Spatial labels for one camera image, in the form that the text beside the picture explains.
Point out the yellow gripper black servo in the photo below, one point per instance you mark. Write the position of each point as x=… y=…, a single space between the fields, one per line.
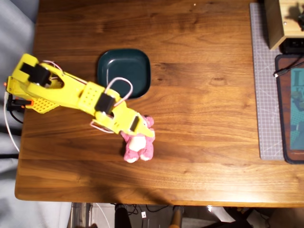
x=135 y=123

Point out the pink strawberry bear plush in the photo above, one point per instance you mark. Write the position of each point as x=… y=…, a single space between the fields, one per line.
x=139 y=147

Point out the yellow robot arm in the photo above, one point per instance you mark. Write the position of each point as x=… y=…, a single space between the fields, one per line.
x=71 y=92

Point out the dark green bowl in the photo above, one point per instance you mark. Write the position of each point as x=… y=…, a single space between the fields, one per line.
x=128 y=66

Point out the wooden chair leg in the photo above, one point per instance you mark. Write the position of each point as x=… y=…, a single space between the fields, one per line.
x=177 y=217

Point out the metal table leg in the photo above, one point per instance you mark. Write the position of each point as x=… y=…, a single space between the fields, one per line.
x=79 y=215

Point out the grey cutting mat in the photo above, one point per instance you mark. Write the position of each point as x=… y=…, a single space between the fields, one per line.
x=263 y=95

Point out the black orange table clamp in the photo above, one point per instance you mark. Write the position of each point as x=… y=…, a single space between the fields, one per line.
x=20 y=102

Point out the black device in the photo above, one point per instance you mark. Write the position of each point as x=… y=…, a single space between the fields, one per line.
x=293 y=46

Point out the light wooden box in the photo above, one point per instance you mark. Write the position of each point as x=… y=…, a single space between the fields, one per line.
x=278 y=21

